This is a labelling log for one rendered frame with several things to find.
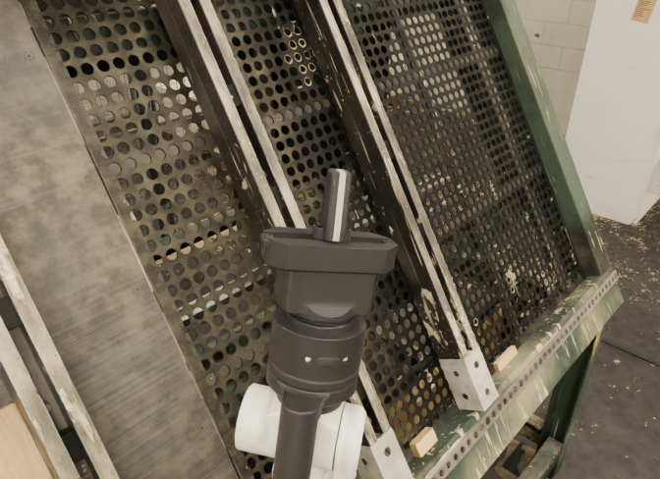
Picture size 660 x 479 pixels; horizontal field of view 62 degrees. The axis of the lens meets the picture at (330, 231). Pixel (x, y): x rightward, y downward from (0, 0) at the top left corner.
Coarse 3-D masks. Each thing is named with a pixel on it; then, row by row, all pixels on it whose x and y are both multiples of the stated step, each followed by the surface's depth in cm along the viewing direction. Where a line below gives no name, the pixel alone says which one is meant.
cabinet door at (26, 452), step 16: (0, 416) 68; (16, 416) 69; (0, 432) 68; (16, 432) 69; (0, 448) 68; (16, 448) 69; (32, 448) 70; (0, 464) 67; (16, 464) 68; (32, 464) 69
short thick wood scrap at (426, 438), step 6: (420, 432) 114; (426, 432) 113; (432, 432) 114; (414, 438) 113; (420, 438) 112; (426, 438) 112; (432, 438) 113; (414, 444) 110; (420, 444) 111; (426, 444) 112; (432, 444) 113; (414, 450) 111; (420, 450) 111; (426, 450) 112; (420, 456) 110
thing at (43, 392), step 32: (0, 256) 66; (0, 288) 69; (0, 320) 65; (32, 320) 68; (0, 352) 65; (32, 352) 69; (32, 384) 66; (64, 384) 68; (32, 416) 66; (64, 416) 70; (64, 448) 67; (96, 448) 69
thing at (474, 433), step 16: (608, 288) 163; (592, 304) 155; (576, 320) 149; (560, 336) 142; (544, 352) 137; (528, 368) 132; (512, 384) 127; (496, 400) 123; (512, 400) 126; (496, 416) 121; (480, 432) 117; (464, 448) 113
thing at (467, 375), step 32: (320, 0) 107; (320, 32) 110; (352, 32) 111; (320, 64) 113; (352, 64) 110; (352, 96) 110; (352, 128) 113; (384, 128) 112; (384, 160) 111; (384, 192) 114; (416, 192) 115; (384, 224) 117; (416, 224) 114; (416, 256) 114; (416, 288) 117; (448, 288) 116; (448, 320) 114; (448, 352) 118; (480, 352) 119; (480, 384) 117
